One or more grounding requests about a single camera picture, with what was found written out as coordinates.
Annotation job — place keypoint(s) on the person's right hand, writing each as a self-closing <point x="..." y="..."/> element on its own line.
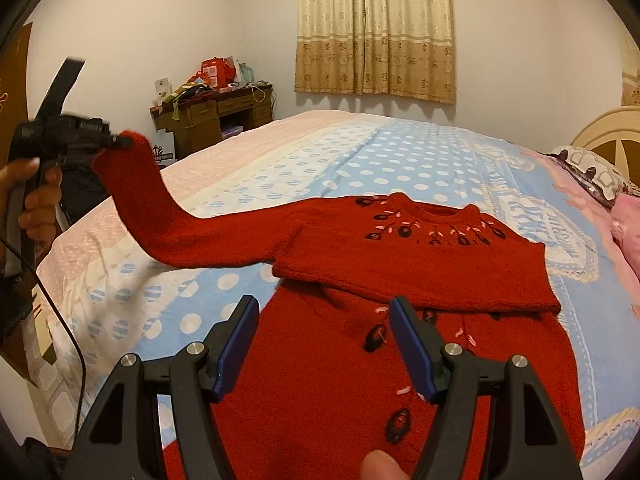
<point x="378" y="465"/>

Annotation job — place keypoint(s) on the person's left hand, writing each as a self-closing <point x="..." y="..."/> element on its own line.
<point x="38" y="217"/>

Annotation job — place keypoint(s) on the cream wooden headboard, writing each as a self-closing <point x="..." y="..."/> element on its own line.
<point x="615" y="136"/>

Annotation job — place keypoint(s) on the patterned grey white pillow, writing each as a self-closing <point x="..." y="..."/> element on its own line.
<point x="602" y="180"/>

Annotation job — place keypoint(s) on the red knitted sweater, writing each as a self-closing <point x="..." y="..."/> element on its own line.
<point x="324" y="384"/>

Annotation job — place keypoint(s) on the pink quilt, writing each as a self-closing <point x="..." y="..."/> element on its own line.
<point x="625" y="227"/>

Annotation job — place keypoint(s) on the red gift box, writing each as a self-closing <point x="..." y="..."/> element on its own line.
<point x="218" y="73"/>

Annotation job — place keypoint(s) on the green yellow cloth on desk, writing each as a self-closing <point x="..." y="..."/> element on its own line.
<point x="188" y="91"/>

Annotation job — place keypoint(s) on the beige patterned window curtain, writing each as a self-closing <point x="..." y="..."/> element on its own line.
<point x="393" y="47"/>

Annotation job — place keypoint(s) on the bed with dotted blue sheet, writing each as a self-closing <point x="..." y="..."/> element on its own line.
<point x="116" y="298"/>

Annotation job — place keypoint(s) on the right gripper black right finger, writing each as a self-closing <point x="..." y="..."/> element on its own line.
<point x="526" y="438"/>

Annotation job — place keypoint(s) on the white paper shopping bag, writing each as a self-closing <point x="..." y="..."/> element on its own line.
<point x="163" y="147"/>

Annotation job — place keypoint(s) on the brown wooden desk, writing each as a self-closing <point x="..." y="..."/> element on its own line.
<point x="207" y="118"/>

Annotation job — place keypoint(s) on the white card on desk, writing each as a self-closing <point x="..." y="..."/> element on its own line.
<point x="163" y="89"/>

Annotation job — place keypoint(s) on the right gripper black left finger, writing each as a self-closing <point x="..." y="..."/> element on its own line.
<point x="120" y="438"/>

